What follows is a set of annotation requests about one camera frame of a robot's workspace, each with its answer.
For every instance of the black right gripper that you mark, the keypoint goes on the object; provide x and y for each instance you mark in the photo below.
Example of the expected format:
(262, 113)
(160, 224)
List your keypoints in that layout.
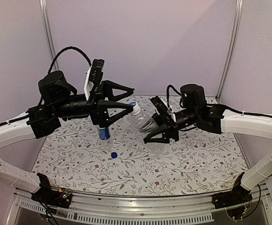
(170, 129)

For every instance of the aluminium front rail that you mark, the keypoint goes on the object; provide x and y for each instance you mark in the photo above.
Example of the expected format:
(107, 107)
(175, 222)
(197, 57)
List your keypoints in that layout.
(100, 209)

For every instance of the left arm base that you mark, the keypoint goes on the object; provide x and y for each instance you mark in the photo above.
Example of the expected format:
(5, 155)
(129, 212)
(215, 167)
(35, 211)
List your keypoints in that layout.
(46, 195)

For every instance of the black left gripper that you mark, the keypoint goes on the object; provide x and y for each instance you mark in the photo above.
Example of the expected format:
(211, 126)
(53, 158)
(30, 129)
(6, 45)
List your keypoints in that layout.
(97, 101)

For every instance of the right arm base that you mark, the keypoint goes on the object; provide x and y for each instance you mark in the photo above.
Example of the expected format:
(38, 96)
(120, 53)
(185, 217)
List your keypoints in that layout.
(233, 197)

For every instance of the white and blue bottle cap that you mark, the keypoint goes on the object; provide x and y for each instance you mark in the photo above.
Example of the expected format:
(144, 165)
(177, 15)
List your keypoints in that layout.
(134, 106)

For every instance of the floral tablecloth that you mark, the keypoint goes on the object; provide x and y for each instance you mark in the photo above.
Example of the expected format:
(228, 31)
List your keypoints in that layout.
(200, 162)

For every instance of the left aluminium corner post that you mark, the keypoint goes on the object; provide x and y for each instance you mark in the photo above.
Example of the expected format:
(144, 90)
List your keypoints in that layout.
(47, 28)

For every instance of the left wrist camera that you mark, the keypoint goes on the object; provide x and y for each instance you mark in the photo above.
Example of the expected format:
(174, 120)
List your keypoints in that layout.
(94, 76)

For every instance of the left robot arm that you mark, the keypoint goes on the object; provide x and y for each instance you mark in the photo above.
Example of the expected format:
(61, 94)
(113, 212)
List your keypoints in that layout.
(60, 101)

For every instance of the right aluminium corner post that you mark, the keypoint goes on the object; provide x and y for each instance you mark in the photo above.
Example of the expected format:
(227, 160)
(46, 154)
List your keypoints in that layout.
(231, 48)

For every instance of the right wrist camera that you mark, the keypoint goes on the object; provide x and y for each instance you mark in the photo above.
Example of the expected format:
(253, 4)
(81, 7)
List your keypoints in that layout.
(162, 107)

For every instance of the small clear bottle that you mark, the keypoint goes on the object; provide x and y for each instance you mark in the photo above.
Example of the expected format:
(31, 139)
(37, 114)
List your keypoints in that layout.
(142, 124)

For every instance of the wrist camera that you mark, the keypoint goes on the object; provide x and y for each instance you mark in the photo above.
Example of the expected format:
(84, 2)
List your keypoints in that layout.
(94, 76)
(162, 107)

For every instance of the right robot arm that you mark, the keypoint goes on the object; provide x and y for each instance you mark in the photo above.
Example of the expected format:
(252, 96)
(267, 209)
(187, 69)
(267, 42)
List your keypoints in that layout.
(217, 119)

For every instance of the aluminium corner post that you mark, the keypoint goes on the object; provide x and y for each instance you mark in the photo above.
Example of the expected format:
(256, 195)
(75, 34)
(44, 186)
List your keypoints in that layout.
(47, 28)
(231, 48)

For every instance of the clear bottle with blue label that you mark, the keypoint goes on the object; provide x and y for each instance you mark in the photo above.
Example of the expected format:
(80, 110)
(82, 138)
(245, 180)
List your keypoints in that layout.
(104, 135)

